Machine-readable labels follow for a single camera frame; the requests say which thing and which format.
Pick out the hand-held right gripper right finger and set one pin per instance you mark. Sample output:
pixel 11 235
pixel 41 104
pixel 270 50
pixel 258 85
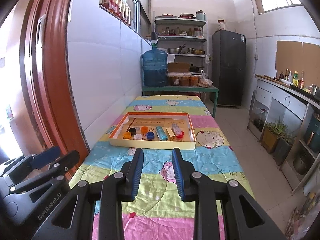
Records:
pixel 177 173

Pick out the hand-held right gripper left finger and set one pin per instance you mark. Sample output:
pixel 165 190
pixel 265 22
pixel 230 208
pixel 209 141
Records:
pixel 137 173

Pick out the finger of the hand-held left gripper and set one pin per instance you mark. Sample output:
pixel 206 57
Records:
pixel 67 161
pixel 46 157

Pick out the shallow orange-rimmed cardboard box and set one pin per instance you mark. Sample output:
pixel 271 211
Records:
pixel 150 145

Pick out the white bottle cap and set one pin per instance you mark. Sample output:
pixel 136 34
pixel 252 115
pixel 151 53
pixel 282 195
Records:
pixel 137 137

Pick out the red bottle cap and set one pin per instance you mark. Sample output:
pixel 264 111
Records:
pixel 180 134

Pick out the orange bottle cap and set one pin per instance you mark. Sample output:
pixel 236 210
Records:
pixel 144 129
pixel 127 135

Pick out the blue bottle cap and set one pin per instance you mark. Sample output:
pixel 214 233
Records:
pixel 150 135

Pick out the gold rectangular lighter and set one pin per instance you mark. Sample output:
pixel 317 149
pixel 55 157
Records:
pixel 170 133

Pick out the black bottle cap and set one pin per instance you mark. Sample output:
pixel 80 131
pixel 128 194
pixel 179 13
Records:
pixel 132 130

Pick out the translucent blue lighter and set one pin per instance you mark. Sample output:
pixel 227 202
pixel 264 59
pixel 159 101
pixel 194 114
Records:
pixel 158 131

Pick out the cartoon printed blanket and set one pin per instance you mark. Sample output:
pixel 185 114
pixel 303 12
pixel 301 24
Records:
pixel 155 170

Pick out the green low table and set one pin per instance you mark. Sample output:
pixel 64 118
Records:
pixel 180 88

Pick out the orange food jar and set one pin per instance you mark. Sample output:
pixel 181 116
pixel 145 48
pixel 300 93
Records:
pixel 194 81
pixel 174 81
pixel 185 81

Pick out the plastic bag of bread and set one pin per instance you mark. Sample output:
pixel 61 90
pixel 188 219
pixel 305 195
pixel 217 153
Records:
pixel 205 82

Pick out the glass jug with dark liquid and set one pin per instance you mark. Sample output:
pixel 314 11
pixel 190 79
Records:
pixel 260 121

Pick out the potted green plant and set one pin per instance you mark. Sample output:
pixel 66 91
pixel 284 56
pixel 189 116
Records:
pixel 271 135
pixel 285 147

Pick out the brown cardboard box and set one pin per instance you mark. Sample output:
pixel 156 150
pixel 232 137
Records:
pixel 178 67

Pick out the black frying pan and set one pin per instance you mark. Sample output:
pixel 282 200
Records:
pixel 196 68

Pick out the blue water jug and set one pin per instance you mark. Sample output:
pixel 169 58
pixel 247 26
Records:
pixel 155 67

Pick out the dark grey refrigerator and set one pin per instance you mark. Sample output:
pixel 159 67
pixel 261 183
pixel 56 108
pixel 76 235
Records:
pixel 228 67

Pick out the steel mixing bowl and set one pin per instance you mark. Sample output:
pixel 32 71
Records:
pixel 173 50

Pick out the golden metal bowl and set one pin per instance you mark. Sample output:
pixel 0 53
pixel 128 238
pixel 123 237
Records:
pixel 199 52

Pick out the metal door lock plate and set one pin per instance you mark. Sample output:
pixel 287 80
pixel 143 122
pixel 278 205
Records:
pixel 40 32

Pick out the dark cooking pot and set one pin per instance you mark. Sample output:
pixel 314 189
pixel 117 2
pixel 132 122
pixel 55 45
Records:
pixel 303 163

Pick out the grey kitchen counter cabinet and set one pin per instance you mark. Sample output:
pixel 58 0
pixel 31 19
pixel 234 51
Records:
pixel 287 100

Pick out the pale green shelf rack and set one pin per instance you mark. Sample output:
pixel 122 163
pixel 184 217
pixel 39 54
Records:
pixel 181 38

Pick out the water jug hand pump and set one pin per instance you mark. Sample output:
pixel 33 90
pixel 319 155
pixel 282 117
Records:
pixel 154 38

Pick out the dark green appliance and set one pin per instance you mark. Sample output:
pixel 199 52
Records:
pixel 312 130

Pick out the row of condiment bottles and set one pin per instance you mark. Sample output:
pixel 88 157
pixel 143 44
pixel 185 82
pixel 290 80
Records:
pixel 295 78

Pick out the glass jar with red lid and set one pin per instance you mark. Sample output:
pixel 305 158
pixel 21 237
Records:
pixel 221 25

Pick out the metal mug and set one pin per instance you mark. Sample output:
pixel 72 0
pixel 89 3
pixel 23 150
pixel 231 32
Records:
pixel 312 89

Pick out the teal enamel pot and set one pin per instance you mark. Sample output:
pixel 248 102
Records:
pixel 200 15

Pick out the row of red pickle jars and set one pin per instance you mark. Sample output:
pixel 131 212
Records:
pixel 116 3

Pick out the red-brown wooden door frame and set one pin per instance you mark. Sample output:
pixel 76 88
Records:
pixel 50 80

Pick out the cardboard wall sheet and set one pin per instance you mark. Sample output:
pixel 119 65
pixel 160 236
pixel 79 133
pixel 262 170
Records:
pixel 312 57
pixel 288 55

